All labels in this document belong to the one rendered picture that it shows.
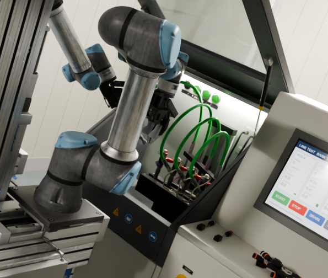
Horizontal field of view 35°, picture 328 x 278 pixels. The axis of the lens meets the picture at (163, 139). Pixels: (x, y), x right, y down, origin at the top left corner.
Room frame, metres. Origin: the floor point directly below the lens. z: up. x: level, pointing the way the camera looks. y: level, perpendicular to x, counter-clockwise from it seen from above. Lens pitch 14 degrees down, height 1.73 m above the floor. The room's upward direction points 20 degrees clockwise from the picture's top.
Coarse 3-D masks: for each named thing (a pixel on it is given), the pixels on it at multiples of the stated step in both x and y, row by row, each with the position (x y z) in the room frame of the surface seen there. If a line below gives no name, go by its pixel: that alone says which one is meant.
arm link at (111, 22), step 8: (112, 8) 1.42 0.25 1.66; (120, 8) 1.40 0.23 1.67; (128, 8) 1.41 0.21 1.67; (104, 16) 1.41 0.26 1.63; (112, 16) 1.39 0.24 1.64; (120, 16) 1.38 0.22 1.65; (104, 24) 1.40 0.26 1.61; (112, 24) 1.38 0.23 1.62; (120, 24) 1.37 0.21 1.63; (104, 32) 1.40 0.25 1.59; (112, 32) 1.38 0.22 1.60; (120, 32) 1.37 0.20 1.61; (104, 40) 1.44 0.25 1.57; (112, 40) 1.39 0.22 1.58; (120, 56) 1.78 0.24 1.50
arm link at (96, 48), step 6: (90, 48) 2.11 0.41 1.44; (96, 48) 2.12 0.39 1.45; (102, 48) 2.14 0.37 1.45; (90, 54) 2.11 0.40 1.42; (96, 54) 2.11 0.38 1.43; (102, 54) 2.13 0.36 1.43; (90, 60) 2.10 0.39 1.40; (96, 60) 2.11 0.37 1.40; (102, 60) 2.12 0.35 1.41; (108, 60) 2.15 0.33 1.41; (96, 66) 2.12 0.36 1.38; (102, 66) 2.12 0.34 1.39; (108, 66) 2.13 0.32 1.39; (96, 72) 2.13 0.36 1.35
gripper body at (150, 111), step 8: (152, 96) 1.86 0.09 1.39; (160, 96) 1.84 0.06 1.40; (168, 96) 1.86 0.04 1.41; (152, 104) 1.85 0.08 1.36; (160, 104) 1.86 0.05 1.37; (152, 112) 1.84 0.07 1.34; (160, 112) 1.84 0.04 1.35; (168, 112) 1.89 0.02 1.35; (152, 120) 1.84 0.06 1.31; (160, 120) 1.87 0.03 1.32
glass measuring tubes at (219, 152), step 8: (216, 128) 2.38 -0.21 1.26; (224, 128) 2.35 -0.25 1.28; (232, 128) 2.36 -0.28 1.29; (208, 136) 2.40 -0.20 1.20; (224, 136) 2.37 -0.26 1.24; (232, 136) 2.35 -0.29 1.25; (208, 144) 2.41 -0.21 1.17; (224, 144) 2.34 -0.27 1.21; (208, 152) 2.38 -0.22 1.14; (216, 152) 2.36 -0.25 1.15; (200, 160) 2.42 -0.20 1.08; (216, 160) 2.37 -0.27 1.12; (224, 160) 2.35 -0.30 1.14; (216, 168) 2.34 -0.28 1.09; (200, 176) 2.38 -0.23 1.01; (192, 184) 2.38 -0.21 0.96
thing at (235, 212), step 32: (288, 96) 2.07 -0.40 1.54; (288, 128) 2.01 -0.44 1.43; (320, 128) 1.96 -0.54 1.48; (256, 160) 2.01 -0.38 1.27; (256, 192) 1.95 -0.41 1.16; (224, 224) 1.94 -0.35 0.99; (256, 224) 1.89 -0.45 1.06; (192, 256) 1.74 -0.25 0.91; (288, 256) 1.79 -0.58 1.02; (320, 256) 1.75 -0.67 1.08
